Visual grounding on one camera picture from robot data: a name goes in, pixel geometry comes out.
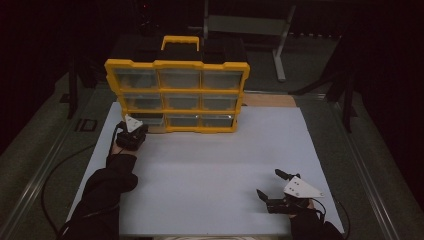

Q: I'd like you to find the black metal stand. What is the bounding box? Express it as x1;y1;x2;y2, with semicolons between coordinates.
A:
289;33;358;134
59;58;80;120

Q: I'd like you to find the person's left hand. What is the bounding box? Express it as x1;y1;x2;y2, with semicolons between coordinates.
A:
110;141;138;157

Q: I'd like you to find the grid of clear drawers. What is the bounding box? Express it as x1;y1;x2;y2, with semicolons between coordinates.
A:
113;68;244;128

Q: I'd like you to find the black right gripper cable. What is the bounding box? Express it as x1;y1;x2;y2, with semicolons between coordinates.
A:
309;196;351;240

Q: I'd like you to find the black floor cable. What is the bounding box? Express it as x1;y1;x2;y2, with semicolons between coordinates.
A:
40;143;97;234

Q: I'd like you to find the wooden board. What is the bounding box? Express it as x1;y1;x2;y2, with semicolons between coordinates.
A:
242;93;297;108

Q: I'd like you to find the yellow black organizer cabinet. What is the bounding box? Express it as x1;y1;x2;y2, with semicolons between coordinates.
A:
104;34;251;134

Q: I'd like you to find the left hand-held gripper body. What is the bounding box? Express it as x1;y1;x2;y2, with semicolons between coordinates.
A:
114;113;149;151

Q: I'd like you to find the black rectangular floor socket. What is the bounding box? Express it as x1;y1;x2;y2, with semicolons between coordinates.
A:
74;118;99;132

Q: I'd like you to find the aluminium rail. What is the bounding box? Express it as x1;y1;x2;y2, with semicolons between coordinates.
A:
328;98;399;240
0;84;111;240

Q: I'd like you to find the grey metal desk frame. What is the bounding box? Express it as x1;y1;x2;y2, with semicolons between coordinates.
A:
202;0;297;83

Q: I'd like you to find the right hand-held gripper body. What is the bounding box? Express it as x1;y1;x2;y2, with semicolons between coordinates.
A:
266;174;325;215

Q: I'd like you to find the clear plastic drawer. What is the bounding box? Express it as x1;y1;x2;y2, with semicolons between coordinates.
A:
131;113;165;127

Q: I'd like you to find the person's right hand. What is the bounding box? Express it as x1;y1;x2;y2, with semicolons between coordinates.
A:
288;198;315;220

